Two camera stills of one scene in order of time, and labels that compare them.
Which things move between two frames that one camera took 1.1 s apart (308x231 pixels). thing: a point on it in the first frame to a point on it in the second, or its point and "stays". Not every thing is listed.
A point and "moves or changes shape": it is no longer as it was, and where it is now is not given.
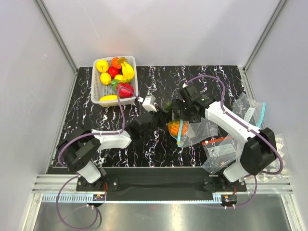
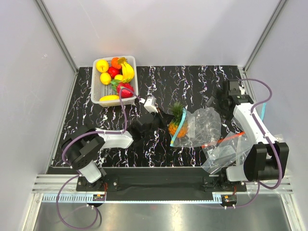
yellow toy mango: x=109 y=97 stays
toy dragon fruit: x=123 y=92 stays
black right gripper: x=178 y=104 to x=219 y=95
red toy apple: x=113 y=71 stays
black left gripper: x=162 y=118 stays
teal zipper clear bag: x=186 y=134 moves or changes shape
